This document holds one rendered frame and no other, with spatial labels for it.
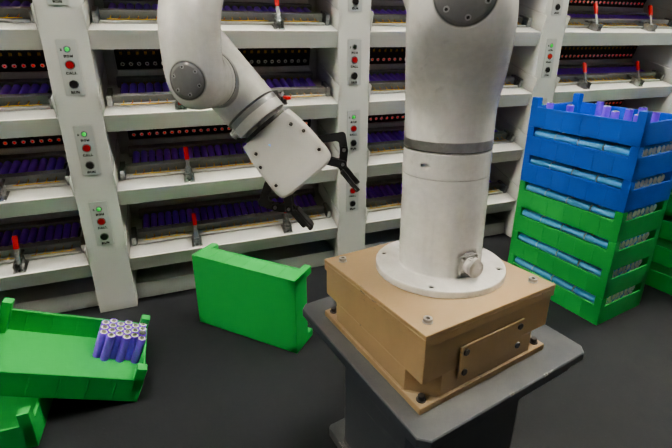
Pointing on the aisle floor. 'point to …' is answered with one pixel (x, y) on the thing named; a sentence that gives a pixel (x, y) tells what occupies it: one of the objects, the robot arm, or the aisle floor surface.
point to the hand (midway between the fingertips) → (331, 204)
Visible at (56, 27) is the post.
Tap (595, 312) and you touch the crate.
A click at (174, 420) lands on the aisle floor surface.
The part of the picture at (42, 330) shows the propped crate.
